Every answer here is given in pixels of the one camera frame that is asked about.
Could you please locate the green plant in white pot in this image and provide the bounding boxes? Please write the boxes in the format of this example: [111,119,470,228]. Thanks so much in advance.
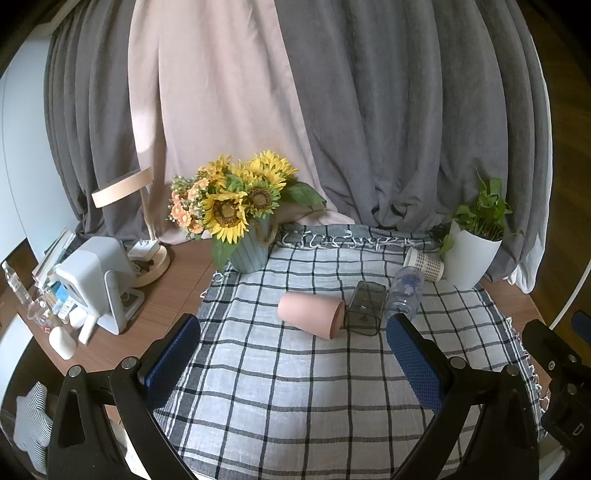
[427,168,525,291]

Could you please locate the sunflower bouquet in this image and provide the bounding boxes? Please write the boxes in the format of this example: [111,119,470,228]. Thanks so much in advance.
[167,150,328,273]

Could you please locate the ring desk lamp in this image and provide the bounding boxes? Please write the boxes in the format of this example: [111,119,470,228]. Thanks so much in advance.
[91,167,171,288]

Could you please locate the striped cloth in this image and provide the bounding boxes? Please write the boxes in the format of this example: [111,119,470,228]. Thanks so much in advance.
[13,382,54,476]

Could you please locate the grey curtain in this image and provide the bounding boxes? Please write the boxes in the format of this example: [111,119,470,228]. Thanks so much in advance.
[44,0,158,243]
[272,0,555,296]

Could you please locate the white remote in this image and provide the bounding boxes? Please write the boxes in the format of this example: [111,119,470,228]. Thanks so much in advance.
[78,314,98,345]

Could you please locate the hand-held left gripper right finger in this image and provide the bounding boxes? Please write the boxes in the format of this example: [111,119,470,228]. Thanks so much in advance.
[386,314,541,480]

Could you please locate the pink cup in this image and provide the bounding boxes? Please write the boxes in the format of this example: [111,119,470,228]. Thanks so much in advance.
[278,291,346,341]

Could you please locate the smoky transparent square cup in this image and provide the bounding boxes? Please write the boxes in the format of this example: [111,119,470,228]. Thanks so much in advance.
[344,280,387,337]

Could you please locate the white charger adapter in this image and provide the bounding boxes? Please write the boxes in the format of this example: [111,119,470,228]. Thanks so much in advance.
[127,240,160,262]

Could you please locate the clear glass bottle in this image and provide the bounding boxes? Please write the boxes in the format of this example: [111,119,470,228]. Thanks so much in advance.
[2,261,31,305]

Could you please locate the clear measuring cup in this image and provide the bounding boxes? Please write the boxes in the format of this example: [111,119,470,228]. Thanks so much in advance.
[27,298,54,329]

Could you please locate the clear printed plastic bottle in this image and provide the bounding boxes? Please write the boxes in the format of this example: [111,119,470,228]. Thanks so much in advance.
[384,265,426,324]

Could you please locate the white projector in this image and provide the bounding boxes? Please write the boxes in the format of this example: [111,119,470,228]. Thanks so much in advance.
[55,236,146,335]

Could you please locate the checked tablecloth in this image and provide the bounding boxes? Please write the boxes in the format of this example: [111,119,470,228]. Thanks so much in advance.
[152,224,550,480]

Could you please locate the checked paper cup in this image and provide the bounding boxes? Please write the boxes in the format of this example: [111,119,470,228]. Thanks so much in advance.
[403,247,445,282]

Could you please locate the pink curtain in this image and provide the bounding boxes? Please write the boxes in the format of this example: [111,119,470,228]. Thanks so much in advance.
[127,0,356,245]

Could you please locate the small cosmetic boxes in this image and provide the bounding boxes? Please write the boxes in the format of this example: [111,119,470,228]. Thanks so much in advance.
[46,281,80,319]

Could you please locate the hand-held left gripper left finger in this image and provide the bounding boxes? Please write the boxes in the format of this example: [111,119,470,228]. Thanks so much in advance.
[46,313,204,480]

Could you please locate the blue-grey ribbed vase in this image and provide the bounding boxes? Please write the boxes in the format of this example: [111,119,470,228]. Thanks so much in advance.
[228,216,278,273]

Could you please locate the white earbuds case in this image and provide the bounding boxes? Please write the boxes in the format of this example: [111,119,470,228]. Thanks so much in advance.
[49,325,77,360]

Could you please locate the stack of books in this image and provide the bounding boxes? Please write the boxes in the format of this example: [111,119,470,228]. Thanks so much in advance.
[31,228,77,283]

